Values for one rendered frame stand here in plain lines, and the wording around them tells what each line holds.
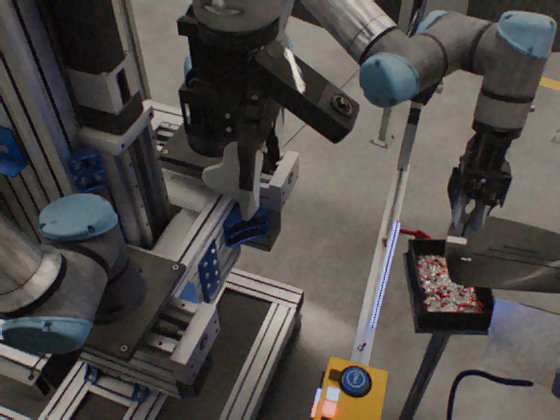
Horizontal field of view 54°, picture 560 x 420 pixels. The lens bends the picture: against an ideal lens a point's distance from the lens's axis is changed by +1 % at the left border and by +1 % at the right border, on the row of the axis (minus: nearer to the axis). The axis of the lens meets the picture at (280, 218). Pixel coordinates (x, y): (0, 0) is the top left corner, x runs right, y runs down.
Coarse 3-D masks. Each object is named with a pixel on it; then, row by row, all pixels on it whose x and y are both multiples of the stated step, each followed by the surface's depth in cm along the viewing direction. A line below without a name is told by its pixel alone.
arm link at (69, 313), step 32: (0, 224) 71; (0, 256) 71; (32, 256) 75; (64, 256) 81; (0, 288) 73; (32, 288) 75; (64, 288) 78; (96, 288) 84; (32, 320) 75; (64, 320) 77; (64, 352) 82
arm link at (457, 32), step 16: (432, 16) 83; (448, 16) 82; (464, 16) 81; (432, 32) 78; (448, 32) 78; (464, 32) 79; (480, 32) 77; (448, 48) 77; (464, 48) 79; (448, 64) 78; (464, 64) 80
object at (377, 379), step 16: (336, 368) 90; (368, 368) 90; (336, 384) 89; (368, 384) 88; (384, 384) 89; (320, 400) 87; (352, 400) 87; (368, 400) 87; (320, 416) 85; (336, 416) 85; (352, 416) 85; (368, 416) 85
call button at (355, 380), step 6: (348, 372) 89; (354, 372) 89; (360, 372) 89; (348, 378) 88; (354, 378) 88; (360, 378) 88; (366, 378) 88; (348, 384) 87; (354, 384) 87; (360, 384) 87; (366, 384) 88; (354, 390) 87; (360, 390) 87
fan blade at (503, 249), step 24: (480, 240) 95; (504, 240) 95; (528, 240) 94; (552, 240) 94; (456, 264) 91; (480, 264) 91; (504, 264) 91; (528, 264) 91; (552, 264) 90; (504, 288) 88; (528, 288) 88; (552, 288) 88
